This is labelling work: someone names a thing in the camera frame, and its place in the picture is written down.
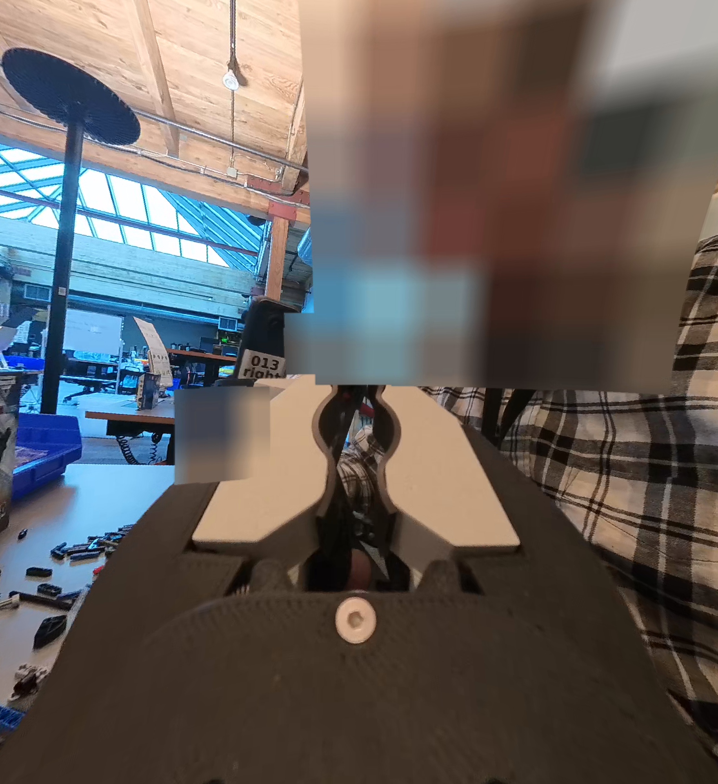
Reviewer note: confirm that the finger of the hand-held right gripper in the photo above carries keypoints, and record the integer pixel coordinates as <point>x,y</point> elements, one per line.
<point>276,384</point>

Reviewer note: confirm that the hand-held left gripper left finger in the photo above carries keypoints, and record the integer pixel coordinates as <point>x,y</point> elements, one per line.
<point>261,514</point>

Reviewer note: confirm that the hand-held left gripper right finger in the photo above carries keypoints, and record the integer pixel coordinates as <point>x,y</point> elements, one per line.
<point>457,490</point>

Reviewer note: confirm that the tan sign board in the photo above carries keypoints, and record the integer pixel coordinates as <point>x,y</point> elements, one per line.
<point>154,349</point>

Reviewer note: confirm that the small dark carton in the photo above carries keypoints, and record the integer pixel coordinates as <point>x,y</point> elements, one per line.
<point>149,392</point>

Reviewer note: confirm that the whiteboard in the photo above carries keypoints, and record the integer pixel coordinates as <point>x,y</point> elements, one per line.
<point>92,331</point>

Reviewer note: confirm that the black pole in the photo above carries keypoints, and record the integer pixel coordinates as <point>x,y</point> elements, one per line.
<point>65,245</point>

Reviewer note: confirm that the blue plastic bin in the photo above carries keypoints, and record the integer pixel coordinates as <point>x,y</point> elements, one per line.
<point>46,471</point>

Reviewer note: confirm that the scatter of small toy pins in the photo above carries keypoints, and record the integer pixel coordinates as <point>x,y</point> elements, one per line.
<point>49,631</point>

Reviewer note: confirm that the hanging ceiling lamp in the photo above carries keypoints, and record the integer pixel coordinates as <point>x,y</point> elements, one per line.
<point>231,78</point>

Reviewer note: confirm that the wooden support post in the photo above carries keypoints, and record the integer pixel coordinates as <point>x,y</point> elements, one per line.
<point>276,257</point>

